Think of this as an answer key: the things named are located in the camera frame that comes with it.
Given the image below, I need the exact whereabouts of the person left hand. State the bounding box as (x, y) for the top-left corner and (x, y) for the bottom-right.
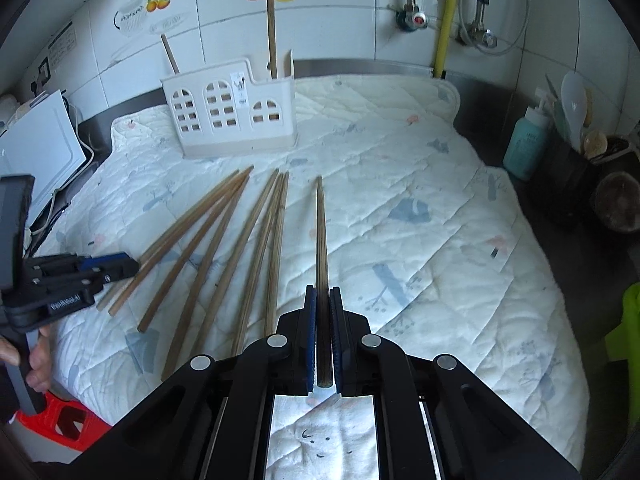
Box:
(0, 326), (52, 393)

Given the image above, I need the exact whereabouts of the white quilted mat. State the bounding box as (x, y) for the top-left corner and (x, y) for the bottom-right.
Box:
(41, 74), (589, 480)

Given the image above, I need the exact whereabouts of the red plastic stool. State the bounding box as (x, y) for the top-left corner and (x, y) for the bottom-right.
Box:
(16, 392), (112, 452)

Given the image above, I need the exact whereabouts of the white microwave oven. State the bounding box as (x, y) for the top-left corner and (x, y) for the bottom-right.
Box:
(1, 91), (86, 206)

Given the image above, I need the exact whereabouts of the cream plastic utensil holder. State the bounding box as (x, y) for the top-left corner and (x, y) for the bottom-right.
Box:
(162, 51), (297, 158)

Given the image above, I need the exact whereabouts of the teal soap bottle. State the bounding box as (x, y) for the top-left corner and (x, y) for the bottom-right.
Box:
(503, 88), (552, 181)

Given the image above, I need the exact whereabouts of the green plastic basket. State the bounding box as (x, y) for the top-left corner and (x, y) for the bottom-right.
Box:
(605, 283), (639, 378)

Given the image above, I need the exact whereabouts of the black utensil pot with spoons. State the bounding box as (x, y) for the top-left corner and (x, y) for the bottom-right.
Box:
(548, 72), (639, 233)

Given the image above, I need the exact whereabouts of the wall power socket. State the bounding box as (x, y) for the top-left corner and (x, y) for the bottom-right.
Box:
(38, 58), (51, 84)

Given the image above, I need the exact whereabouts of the red handle water valve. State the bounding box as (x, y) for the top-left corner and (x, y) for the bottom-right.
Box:
(396, 6), (428, 32)

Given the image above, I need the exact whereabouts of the yellow gas hose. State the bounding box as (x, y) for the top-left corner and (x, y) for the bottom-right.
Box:
(432, 0), (458, 77)

